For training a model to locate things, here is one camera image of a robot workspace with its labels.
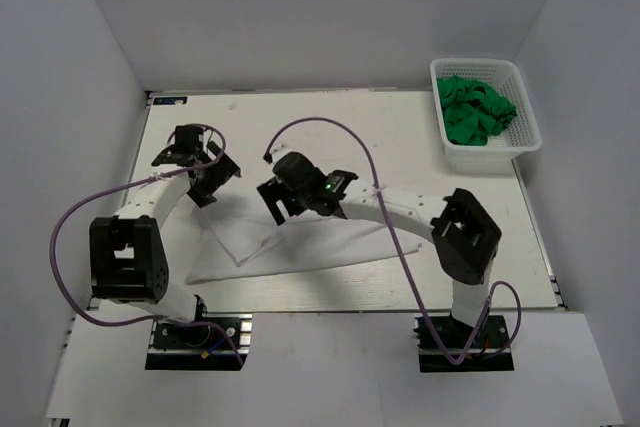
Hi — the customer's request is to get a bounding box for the white t shirt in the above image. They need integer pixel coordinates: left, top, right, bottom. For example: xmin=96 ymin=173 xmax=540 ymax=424
xmin=186 ymin=195 xmax=397 ymax=285

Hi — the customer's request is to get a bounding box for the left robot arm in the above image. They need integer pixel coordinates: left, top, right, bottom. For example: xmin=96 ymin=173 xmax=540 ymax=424
xmin=89 ymin=141 xmax=241 ymax=346

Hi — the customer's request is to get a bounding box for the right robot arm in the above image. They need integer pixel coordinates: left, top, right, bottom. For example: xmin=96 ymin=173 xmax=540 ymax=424
xmin=257 ymin=151 xmax=502 ymax=346

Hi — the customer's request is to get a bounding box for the blue label sticker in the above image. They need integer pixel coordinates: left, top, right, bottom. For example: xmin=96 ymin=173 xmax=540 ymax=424
xmin=153 ymin=96 xmax=188 ymax=106

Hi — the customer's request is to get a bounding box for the green t shirt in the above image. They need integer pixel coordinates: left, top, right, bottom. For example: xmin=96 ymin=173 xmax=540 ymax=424
xmin=437 ymin=75 xmax=518 ymax=147

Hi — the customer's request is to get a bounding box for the white plastic basket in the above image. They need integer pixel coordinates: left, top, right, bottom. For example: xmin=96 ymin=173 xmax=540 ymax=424
xmin=430 ymin=58 xmax=542 ymax=165

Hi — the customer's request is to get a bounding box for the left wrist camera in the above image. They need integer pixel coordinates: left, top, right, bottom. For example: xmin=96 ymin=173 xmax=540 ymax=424
xmin=151 ymin=124 xmax=211 ymax=167

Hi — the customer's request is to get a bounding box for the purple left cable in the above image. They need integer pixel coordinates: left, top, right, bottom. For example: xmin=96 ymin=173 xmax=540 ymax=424
xmin=49 ymin=121 xmax=246 ymax=368

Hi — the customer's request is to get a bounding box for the purple cable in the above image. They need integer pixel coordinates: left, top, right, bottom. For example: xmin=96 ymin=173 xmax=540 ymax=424
xmin=262 ymin=117 xmax=524 ymax=367
xmin=49 ymin=121 xmax=246 ymax=368

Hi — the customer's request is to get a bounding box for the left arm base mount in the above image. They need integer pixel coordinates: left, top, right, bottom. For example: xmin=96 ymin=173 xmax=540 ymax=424
xmin=145 ymin=313 xmax=252 ymax=372

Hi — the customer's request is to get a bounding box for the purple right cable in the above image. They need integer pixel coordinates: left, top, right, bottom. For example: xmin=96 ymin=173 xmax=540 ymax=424
xmin=262 ymin=117 xmax=524 ymax=367

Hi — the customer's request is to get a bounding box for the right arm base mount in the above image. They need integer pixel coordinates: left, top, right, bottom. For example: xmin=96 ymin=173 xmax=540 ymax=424
xmin=407 ymin=314 xmax=516 ymax=374

